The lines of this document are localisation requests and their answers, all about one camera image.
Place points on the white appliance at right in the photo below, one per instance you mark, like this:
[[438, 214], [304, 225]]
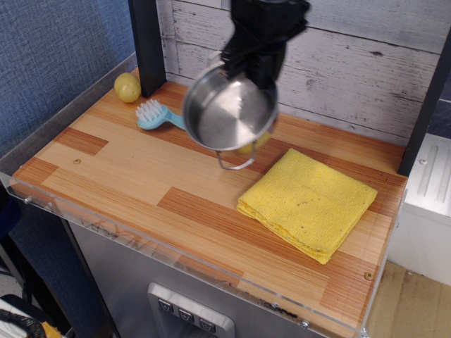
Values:
[[421, 239]]

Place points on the yellow potato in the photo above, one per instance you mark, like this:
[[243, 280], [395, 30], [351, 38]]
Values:
[[127, 87]]

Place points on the black left vertical post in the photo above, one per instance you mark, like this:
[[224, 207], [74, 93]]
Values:
[[148, 45]]

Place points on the stainless steel pot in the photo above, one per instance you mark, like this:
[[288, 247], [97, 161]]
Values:
[[230, 116]]

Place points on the light blue scrub brush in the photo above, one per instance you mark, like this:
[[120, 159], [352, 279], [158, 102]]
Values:
[[152, 114]]

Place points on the silver button control panel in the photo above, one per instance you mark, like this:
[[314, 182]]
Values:
[[189, 311]]

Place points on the stainless steel cabinet front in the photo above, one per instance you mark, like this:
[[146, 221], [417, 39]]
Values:
[[123, 275]]

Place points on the yellow object bottom left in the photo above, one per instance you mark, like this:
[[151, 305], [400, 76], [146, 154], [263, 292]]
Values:
[[51, 332]]

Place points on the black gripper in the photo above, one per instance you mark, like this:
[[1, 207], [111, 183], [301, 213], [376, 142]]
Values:
[[257, 47]]

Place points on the black vertical post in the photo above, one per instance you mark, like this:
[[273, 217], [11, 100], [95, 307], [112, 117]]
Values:
[[432, 19], [148, 45]]

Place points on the folded yellow cloth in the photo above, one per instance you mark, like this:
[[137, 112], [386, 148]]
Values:
[[307, 204]]

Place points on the clear acrylic edge guard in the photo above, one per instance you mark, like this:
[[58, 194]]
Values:
[[213, 243]]

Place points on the black right vertical post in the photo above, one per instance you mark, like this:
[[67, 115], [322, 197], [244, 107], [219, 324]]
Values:
[[432, 19]]

